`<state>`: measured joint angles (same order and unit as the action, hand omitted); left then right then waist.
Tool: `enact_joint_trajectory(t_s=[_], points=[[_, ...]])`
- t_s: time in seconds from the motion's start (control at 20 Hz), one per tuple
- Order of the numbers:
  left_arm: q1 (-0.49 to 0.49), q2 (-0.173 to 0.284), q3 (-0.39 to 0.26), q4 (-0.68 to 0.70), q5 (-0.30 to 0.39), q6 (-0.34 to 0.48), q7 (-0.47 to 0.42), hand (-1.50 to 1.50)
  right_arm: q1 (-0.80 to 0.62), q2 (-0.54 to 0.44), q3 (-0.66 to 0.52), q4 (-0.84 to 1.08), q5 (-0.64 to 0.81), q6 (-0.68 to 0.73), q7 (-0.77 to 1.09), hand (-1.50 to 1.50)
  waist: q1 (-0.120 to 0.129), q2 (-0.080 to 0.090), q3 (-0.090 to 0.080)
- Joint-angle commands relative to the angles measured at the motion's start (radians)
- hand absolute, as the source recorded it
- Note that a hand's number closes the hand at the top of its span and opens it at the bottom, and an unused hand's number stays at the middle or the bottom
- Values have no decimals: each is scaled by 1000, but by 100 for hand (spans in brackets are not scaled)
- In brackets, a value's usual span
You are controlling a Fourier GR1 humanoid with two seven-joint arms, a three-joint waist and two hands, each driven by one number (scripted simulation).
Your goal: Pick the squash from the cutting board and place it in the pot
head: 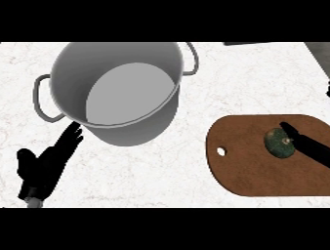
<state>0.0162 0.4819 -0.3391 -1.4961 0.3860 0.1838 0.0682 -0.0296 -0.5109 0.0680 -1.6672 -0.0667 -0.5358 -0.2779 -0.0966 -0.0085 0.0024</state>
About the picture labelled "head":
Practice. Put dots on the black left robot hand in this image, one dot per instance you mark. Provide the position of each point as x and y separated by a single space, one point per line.
47 166

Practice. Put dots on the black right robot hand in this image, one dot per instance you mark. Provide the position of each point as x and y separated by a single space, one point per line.
315 148

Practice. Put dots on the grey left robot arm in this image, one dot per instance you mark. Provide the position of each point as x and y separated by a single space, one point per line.
33 203

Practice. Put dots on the green squash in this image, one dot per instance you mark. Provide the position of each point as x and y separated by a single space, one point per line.
278 145

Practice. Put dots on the brown wooden cutting board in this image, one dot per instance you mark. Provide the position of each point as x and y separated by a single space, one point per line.
262 162

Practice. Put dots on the grey metal pot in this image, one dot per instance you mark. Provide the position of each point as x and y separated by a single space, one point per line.
117 91

